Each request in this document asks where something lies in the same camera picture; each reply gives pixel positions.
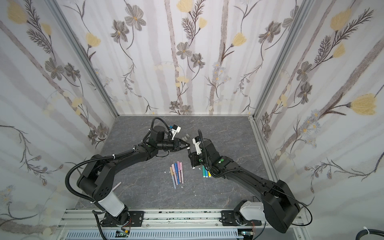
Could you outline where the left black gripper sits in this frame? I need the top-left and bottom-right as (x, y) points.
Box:
(156, 138), (191, 152)

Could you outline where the purple pink pen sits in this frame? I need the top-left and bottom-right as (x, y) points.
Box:
(177, 161), (181, 184)

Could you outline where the blue pen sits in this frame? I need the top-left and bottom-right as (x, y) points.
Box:
(174, 163), (181, 185)

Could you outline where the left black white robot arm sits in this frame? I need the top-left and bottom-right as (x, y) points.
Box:
(77, 138), (190, 227)

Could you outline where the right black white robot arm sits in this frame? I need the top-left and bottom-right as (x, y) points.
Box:
(187, 140), (300, 234)

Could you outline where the light pink pen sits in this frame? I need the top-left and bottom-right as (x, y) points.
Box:
(171, 164), (178, 186)

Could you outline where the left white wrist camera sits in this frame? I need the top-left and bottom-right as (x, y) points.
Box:
(170, 125), (181, 140)

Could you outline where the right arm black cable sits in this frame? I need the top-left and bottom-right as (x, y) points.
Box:
(197, 129), (313, 240)

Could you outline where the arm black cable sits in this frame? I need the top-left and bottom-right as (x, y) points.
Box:
(65, 116), (173, 240)
(197, 129), (313, 240)

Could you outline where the grey ventilated cable duct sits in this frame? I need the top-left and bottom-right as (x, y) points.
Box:
(64, 229), (244, 240)

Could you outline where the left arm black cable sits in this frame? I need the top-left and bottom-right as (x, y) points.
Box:
(65, 116), (173, 240)

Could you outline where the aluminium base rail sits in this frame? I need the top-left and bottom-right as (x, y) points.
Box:
(53, 209), (310, 240)

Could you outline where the black hose corner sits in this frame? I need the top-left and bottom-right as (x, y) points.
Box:
(355, 227), (384, 240)

